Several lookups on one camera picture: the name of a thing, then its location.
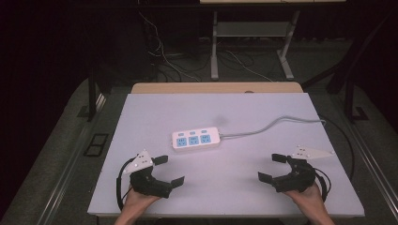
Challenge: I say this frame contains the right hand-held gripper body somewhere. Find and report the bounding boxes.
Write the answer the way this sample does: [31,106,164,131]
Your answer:
[271,144,335,193]

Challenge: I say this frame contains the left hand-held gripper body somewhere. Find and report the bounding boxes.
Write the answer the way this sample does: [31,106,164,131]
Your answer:
[122,149,173,200]

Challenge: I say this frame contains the white power strip blue sockets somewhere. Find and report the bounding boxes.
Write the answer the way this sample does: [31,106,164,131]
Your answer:
[171,126,222,153]

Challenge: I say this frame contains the person's left hand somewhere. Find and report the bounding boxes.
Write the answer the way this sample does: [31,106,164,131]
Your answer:
[123,186,161,217]

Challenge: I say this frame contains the person's right hand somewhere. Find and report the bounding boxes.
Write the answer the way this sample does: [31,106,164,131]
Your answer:
[283,184,325,216]

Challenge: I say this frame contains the white table board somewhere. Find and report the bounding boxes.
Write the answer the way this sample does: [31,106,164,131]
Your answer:
[87,92,366,218]

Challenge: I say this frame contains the black metal stand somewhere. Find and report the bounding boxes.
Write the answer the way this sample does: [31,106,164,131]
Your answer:
[343,76,370,124]
[77,67,109,123]

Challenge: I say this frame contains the wooden table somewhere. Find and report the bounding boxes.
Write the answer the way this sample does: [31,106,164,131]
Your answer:
[130,82,304,95]

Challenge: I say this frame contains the grey metal stand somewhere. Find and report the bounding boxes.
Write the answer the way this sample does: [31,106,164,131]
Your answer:
[209,10,300,82]

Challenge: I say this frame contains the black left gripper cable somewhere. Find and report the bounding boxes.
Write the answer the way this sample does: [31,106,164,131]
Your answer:
[115,157,136,212]

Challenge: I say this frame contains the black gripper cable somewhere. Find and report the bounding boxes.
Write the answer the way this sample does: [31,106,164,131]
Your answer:
[115,157,136,212]
[314,168,332,203]

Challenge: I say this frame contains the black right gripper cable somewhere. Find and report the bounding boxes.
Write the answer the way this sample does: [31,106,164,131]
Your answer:
[314,168,332,203]

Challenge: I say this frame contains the grey power strip cable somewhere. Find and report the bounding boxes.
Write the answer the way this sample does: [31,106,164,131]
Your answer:
[219,115,327,139]

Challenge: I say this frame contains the long black cable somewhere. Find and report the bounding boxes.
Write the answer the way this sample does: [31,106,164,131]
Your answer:
[318,114,356,182]

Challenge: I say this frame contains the metal floor rail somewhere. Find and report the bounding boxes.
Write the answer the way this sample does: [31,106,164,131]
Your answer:
[37,93,108,225]
[339,93,398,217]

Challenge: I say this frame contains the white floor cable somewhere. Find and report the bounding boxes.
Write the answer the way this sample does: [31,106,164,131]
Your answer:
[138,11,202,83]

